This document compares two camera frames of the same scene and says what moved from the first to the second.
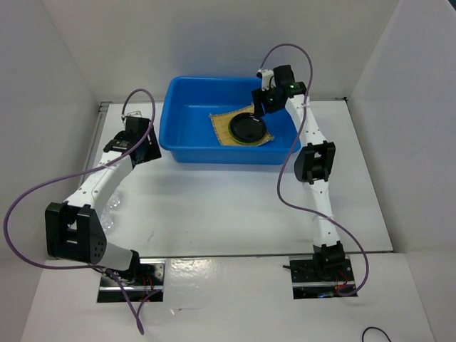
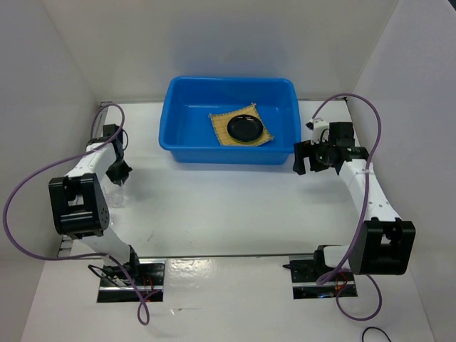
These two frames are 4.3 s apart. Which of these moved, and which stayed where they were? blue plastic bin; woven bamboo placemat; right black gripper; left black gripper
Moved: left black gripper; right black gripper
Stayed: blue plastic bin; woven bamboo placemat
